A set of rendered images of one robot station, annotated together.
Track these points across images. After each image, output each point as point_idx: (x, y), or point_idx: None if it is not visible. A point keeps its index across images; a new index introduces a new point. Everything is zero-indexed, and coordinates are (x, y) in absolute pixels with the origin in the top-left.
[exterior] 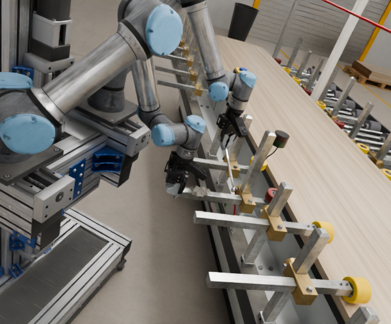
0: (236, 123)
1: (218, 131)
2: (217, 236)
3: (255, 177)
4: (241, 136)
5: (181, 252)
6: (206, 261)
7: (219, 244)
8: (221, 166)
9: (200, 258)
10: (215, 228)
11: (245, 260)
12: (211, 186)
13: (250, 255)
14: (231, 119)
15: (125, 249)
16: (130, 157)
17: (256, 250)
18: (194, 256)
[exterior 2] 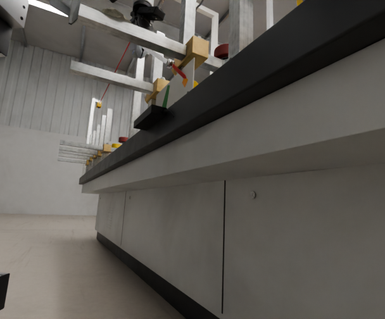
0: (147, 6)
1: (132, 107)
2: (170, 269)
3: (192, 28)
4: (157, 11)
5: (120, 318)
6: (167, 318)
7: (177, 170)
8: (144, 83)
9: (156, 316)
10: (163, 172)
11: (237, 48)
12: (140, 134)
13: (241, 33)
14: (140, 12)
15: None
16: None
17: (246, 21)
18: (145, 317)
